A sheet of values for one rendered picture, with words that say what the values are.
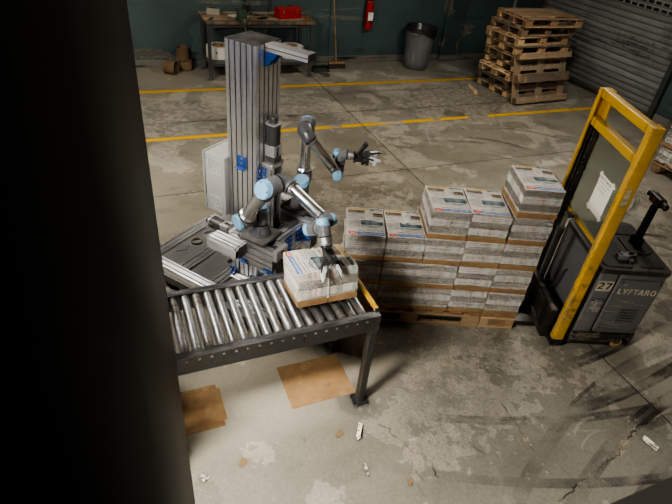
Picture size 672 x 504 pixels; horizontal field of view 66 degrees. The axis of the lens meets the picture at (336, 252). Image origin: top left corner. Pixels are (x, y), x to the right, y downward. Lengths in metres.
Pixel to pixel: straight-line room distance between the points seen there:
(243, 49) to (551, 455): 3.20
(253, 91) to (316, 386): 2.01
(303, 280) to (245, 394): 1.08
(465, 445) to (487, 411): 0.35
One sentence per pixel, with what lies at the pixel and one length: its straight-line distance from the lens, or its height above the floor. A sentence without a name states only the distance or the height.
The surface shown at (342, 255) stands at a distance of 3.10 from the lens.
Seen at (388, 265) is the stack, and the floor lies 0.57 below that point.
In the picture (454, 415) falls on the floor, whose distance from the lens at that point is 3.77.
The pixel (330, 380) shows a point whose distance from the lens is 3.76.
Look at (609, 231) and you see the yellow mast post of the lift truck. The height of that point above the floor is 1.12.
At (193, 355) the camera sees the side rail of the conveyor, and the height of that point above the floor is 0.80.
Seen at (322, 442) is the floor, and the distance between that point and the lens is 3.46.
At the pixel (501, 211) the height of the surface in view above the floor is 1.07.
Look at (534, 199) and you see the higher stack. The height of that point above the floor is 1.22.
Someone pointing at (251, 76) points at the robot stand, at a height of 1.84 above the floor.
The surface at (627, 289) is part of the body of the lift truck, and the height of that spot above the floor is 0.61.
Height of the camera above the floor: 2.88
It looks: 36 degrees down
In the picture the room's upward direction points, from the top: 7 degrees clockwise
